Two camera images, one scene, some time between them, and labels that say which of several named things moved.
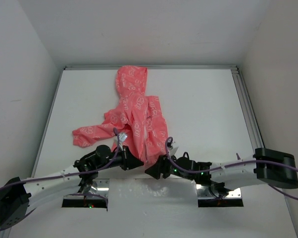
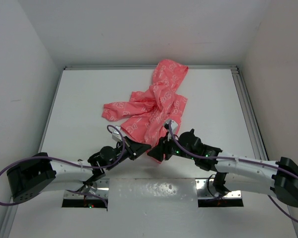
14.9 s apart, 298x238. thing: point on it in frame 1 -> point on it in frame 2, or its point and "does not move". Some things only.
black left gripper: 128,160 -> 134,148
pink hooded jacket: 137,121 -> 143,116
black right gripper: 160,166 -> 158,151
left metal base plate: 101,186 does not move
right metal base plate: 203,193 does not move
